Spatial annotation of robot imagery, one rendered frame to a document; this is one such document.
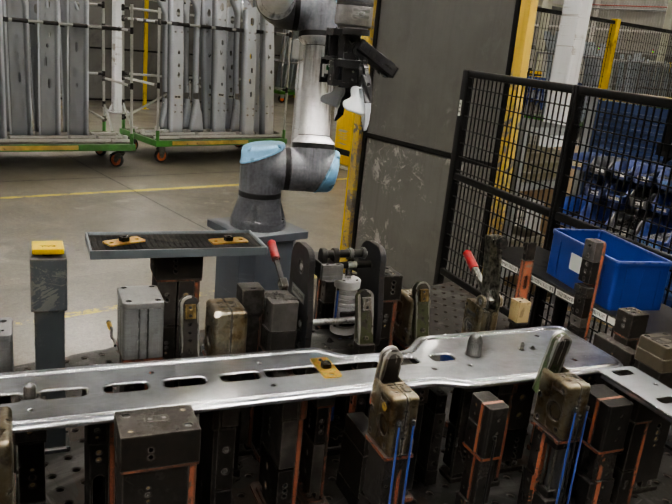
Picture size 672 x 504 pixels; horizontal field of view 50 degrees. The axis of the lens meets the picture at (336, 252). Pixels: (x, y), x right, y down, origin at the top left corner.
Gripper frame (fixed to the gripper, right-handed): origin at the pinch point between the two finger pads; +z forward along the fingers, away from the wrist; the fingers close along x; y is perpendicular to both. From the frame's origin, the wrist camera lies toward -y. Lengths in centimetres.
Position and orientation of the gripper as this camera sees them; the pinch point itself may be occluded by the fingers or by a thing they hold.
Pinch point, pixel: (352, 126)
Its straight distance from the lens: 156.3
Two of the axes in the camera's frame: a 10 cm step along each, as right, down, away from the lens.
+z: -0.9, 9.5, 2.9
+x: 4.0, 3.0, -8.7
